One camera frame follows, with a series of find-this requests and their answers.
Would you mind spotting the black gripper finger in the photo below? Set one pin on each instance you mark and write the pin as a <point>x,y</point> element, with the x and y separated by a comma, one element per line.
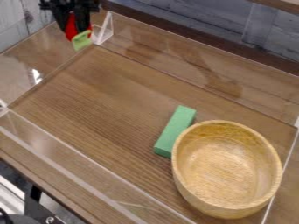
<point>60,15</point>
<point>81,19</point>

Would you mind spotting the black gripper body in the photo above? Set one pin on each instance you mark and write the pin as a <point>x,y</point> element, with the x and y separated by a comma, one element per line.
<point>68,5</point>

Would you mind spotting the red plush fruit green leaf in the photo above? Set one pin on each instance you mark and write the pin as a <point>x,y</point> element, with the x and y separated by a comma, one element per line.
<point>80,40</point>

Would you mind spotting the green rectangular block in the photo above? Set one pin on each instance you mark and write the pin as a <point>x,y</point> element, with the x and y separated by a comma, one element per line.
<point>177,123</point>

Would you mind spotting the black table leg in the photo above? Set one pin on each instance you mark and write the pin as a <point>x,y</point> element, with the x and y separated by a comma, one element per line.
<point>36,193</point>

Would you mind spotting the wooden bowl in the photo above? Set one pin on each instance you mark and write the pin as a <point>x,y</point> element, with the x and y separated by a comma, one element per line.
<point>226,169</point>

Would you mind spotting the clear acrylic tray wall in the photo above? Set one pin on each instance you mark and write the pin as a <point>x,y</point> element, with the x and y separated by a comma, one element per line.
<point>99,196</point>

